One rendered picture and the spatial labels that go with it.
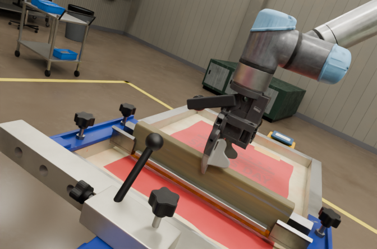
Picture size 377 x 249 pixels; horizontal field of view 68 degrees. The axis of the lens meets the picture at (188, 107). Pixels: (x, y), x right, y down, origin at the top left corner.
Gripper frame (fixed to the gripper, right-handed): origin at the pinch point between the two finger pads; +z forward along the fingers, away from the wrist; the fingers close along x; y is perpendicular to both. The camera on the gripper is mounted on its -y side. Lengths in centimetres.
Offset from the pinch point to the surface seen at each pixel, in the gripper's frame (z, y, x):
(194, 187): 5.3, 0.2, -2.7
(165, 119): 5.8, -25.2, 25.9
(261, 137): 6, 5, 57
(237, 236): 9.2, 13.1, -4.7
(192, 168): 2.2, -2.3, -1.4
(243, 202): 3.3, 11.2, -1.4
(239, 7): -95, -230, 703
